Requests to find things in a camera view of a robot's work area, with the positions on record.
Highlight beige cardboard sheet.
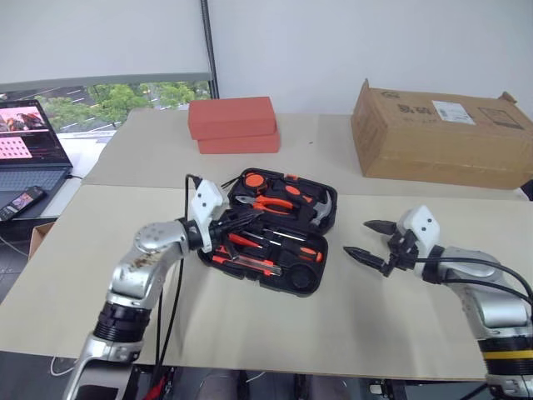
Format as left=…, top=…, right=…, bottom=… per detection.
left=82, top=109, right=526, bottom=202
left=0, top=184, right=533, bottom=383

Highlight brown cardboard shipping box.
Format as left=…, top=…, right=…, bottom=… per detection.
left=350, top=77, right=533, bottom=191

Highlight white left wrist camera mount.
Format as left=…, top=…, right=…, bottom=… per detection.
left=190, top=177, right=231, bottom=254

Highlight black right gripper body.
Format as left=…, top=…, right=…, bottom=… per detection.
left=381, top=227, right=421, bottom=279

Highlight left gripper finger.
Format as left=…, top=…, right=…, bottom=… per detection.
left=223, top=219, right=262, bottom=235
left=230, top=209, right=266, bottom=225

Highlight white roller blind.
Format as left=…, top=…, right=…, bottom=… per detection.
left=0, top=0, right=212, bottom=88

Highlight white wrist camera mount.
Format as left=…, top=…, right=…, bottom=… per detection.
left=396, top=203, right=442, bottom=258
left=190, top=177, right=231, bottom=254

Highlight hammer with orange black handle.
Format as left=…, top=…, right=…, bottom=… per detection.
left=284, top=184, right=337, bottom=230

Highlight dark open laptop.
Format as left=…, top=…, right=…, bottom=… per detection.
left=0, top=98, right=75, bottom=221

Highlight orange black utility knife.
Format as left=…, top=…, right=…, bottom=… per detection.
left=210, top=254, right=283, bottom=278

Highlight red rectangular box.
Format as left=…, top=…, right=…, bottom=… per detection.
left=196, top=127, right=282, bottom=156
left=187, top=96, right=277, bottom=142

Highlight long shaft orange black screwdriver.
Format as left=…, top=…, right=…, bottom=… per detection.
left=249, top=227, right=308, bottom=244

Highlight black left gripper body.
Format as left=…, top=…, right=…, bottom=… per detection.
left=208, top=209, right=236, bottom=243

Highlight orange handled pliers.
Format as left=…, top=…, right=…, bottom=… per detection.
left=234, top=193, right=296, bottom=217

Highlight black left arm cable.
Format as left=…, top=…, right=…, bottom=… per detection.
left=154, top=172, right=202, bottom=378

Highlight black smartphone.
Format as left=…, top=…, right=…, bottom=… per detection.
left=0, top=185, right=47, bottom=223

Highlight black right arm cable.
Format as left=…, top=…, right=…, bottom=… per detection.
left=413, top=256, right=533, bottom=300

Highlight black window frame post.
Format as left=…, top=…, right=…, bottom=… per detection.
left=198, top=0, right=222, bottom=102

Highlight short orange black screwdriver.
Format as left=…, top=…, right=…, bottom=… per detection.
left=266, top=232, right=325, bottom=263

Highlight orange tester pen screwdriver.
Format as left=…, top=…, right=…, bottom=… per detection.
left=227, top=232, right=262, bottom=252

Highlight orange black tape measure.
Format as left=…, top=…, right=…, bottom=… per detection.
left=220, top=172, right=268, bottom=193

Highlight black plastic tool case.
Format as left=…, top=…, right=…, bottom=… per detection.
left=197, top=167, right=339, bottom=298

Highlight small open brown box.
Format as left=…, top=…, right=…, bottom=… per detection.
left=27, top=221, right=57, bottom=261

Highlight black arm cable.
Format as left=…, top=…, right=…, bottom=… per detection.
left=154, top=172, right=202, bottom=378
left=413, top=256, right=533, bottom=300

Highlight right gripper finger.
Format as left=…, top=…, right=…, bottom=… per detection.
left=342, top=245, right=391, bottom=273
left=362, top=218, right=400, bottom=240

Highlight thin white cable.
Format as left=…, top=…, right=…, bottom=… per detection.
left=50, top=355, right=79, bottom=379

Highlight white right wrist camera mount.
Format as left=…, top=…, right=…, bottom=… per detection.
left=396, top=203, right=442, bottom=258

